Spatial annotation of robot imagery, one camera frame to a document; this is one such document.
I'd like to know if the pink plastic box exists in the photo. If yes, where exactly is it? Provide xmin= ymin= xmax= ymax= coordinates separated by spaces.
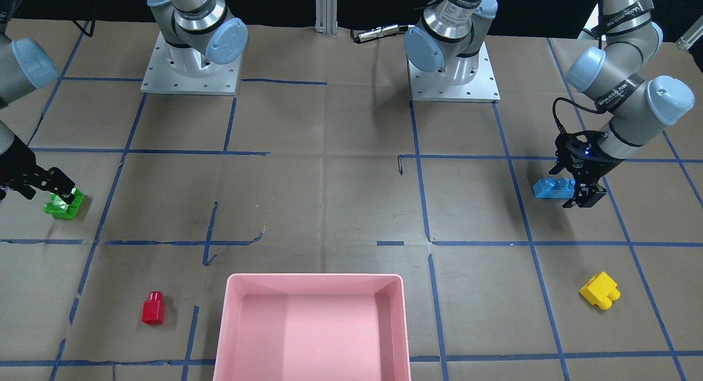
xmin=214 ymin=273 xmax=411 ymax=380

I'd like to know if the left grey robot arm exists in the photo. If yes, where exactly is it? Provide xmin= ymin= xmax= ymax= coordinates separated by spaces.
xmin=404 ymin=0 xmax=695 ymax=208

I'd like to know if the red small block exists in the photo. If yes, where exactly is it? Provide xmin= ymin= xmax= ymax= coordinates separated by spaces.
xmin=141 ymin=291 xmax=165 ymax=325

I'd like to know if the green two-stud block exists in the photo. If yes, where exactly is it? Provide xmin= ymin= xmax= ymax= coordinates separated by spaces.
xmin=43 ymin=188 xmax=85 ymax=220

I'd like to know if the aluminium frame post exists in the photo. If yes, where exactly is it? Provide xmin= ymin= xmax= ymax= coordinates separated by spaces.
xmin=314 ymin=0 xmax=338 ymax=37

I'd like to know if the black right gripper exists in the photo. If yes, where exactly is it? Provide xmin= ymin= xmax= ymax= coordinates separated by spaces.
xmin=1 ymin=136 xmax=75 ymax=204

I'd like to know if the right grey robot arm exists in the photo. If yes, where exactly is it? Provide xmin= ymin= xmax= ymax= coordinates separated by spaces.
xmin=1 ymin=0 xmax=248 ymax=204

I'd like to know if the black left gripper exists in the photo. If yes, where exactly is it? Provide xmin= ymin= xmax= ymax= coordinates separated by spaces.
xmin=552 ymin=130 xmax=627 ymax=209

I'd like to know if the blue three-stud block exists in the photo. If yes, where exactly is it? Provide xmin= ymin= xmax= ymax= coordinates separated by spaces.
xmin=533 ymin=177 xmax=576 ymax=199

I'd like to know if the yellow two-stud block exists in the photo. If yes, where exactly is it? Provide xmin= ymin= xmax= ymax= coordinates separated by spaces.
xmin=578 ymin=272 xmax=622 ymax=310

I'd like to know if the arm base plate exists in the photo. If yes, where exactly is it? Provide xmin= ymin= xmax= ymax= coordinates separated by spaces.
xmin=408 ymin=44 xmax=501 ymax=103
xmin=141 ymin=33 xmax=243 ymax=96

